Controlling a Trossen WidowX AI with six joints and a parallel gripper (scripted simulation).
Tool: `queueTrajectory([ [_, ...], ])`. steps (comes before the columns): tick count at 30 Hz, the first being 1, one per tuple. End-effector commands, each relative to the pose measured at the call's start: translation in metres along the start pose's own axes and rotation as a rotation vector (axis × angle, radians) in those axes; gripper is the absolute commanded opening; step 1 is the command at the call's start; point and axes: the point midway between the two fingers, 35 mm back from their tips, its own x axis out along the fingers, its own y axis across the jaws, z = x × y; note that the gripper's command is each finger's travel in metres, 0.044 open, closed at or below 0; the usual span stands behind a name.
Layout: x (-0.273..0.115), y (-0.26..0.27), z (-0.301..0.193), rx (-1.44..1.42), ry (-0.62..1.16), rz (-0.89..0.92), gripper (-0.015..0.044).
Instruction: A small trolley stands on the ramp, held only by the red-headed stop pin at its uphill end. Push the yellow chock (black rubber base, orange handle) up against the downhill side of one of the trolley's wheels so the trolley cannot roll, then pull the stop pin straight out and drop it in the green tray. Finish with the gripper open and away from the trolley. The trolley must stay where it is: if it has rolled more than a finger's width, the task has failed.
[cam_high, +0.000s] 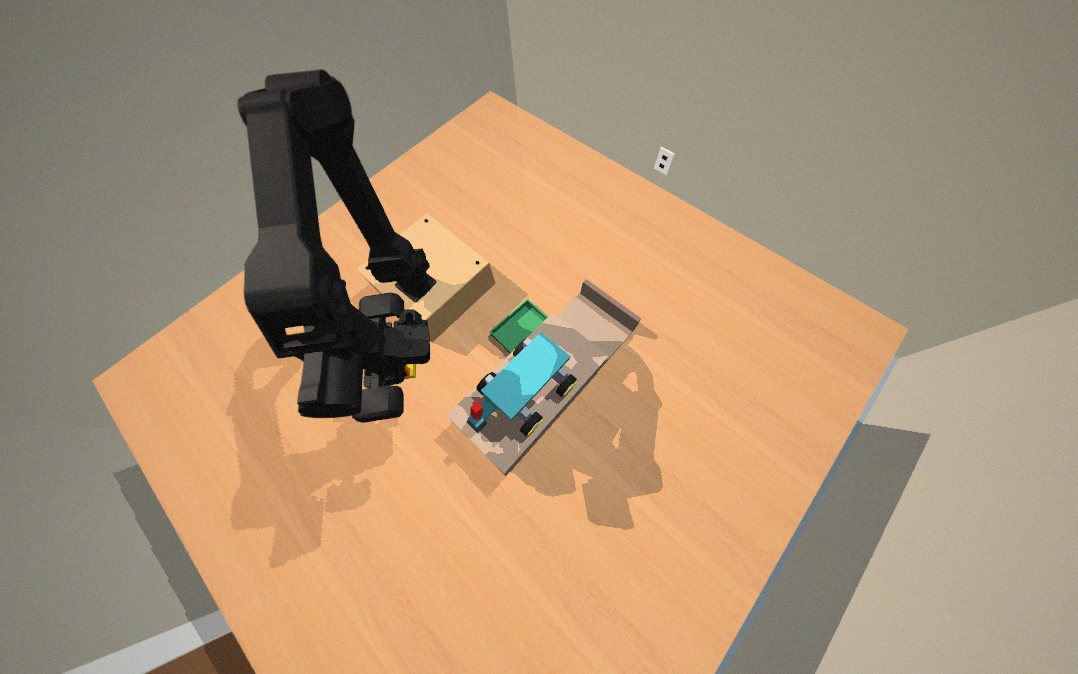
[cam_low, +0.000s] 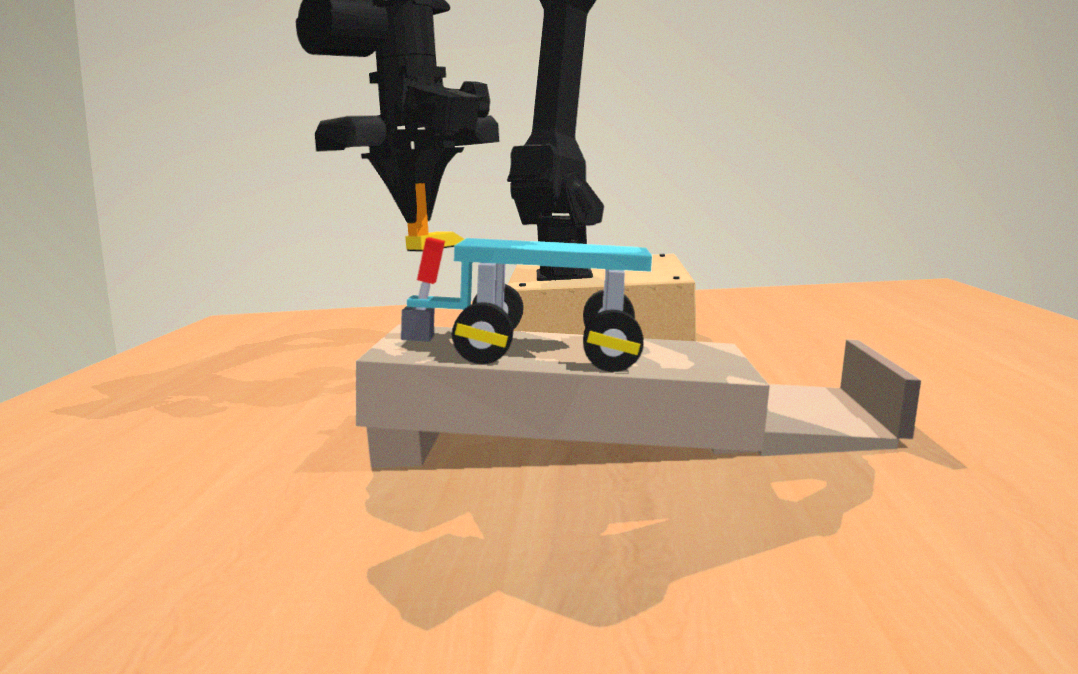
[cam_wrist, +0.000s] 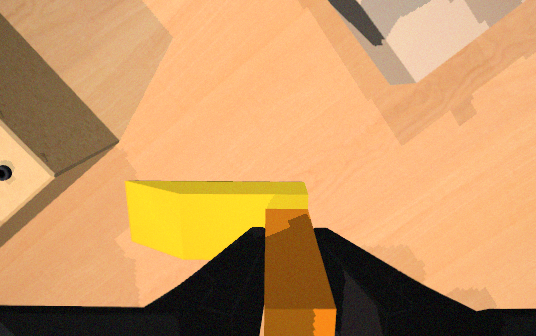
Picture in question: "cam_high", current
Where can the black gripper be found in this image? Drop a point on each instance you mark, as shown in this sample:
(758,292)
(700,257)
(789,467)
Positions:
(381,400)

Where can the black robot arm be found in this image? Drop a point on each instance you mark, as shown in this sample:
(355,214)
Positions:
(289,278)

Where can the green tray floor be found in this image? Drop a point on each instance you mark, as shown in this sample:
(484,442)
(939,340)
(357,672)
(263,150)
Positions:
(519,326)

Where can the beige wooden ramp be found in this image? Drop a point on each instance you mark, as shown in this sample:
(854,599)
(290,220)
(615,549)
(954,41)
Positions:
(590,329)

